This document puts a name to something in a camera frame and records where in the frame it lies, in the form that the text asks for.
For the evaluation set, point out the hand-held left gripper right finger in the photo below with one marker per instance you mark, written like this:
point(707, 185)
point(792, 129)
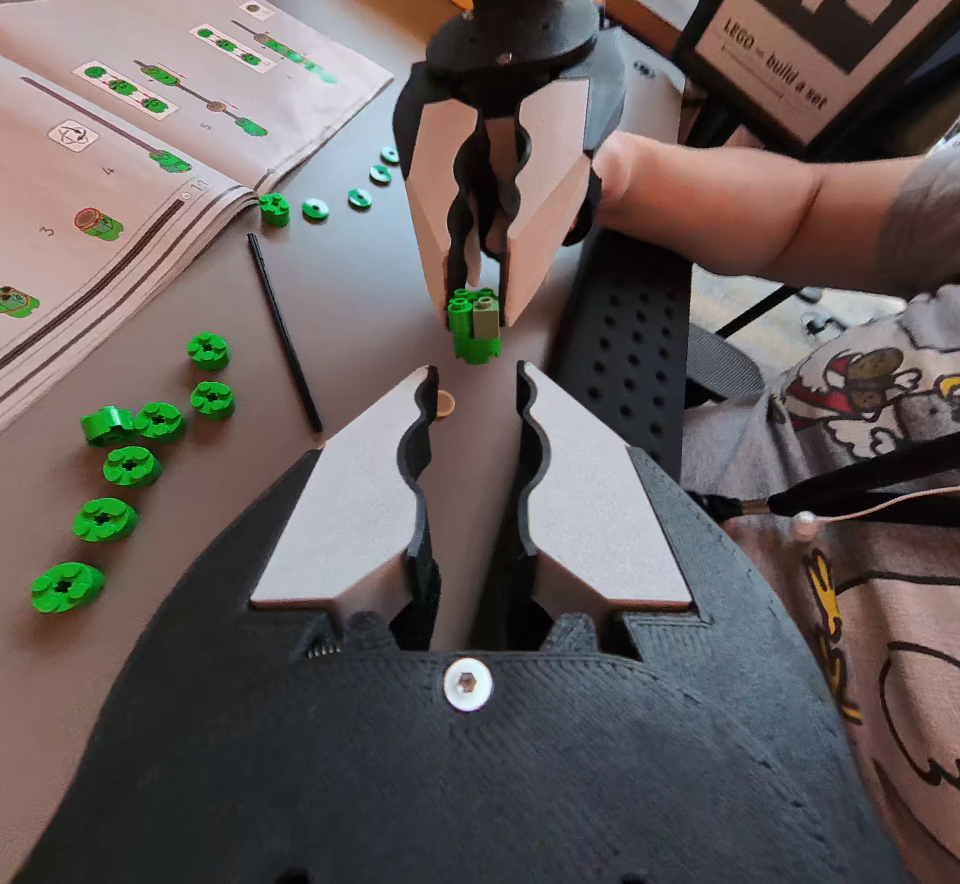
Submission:
point(600, 517)

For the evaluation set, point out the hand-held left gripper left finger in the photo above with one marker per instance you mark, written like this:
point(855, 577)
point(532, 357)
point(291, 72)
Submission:
point(352, 509)

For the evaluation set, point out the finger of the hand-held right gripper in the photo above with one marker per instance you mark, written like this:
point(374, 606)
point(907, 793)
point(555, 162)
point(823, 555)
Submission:
point(435, 179)
point(555, 164)

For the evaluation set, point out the tan round tile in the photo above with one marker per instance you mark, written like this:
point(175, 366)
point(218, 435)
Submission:
point(445, 404)

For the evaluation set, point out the green and olive brick assembly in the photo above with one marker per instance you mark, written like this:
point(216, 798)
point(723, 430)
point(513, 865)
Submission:
point(472, 329)

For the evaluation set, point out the person's right forearm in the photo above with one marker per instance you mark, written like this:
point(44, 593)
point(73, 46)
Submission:
point(750, 209)

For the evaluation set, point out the grey desk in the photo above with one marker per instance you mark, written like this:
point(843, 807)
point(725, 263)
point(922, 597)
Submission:
point(360, 299)

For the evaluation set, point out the person's right hand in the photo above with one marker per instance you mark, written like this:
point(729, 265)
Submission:
point(637, 179)

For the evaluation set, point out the black perforated plastic panel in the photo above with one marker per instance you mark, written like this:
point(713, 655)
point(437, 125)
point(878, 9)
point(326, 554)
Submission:
point(622, 374)

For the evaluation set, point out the green round brick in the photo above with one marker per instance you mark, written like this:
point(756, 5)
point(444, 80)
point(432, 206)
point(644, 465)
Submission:
point(274, 209)

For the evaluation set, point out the thin black rod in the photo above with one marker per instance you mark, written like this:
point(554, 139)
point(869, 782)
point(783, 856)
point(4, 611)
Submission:
point(285, 333)

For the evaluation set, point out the cluster of green bricks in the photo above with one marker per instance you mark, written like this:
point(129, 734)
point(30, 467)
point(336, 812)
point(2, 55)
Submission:
point(132, 466)

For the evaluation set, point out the brick building instruction booklet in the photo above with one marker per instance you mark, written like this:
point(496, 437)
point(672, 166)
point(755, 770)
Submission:
point(150, 149)

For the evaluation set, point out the grey cartoon print shirt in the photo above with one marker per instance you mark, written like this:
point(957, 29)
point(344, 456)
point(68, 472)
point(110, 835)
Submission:
point(862, 636)

